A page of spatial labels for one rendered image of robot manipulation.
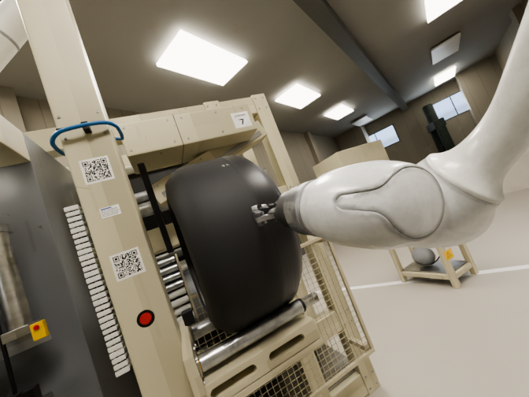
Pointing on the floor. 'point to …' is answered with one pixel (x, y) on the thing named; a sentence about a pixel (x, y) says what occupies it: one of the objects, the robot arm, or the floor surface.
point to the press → (438, 129)
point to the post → (106, 198)
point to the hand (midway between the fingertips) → (260, 211)
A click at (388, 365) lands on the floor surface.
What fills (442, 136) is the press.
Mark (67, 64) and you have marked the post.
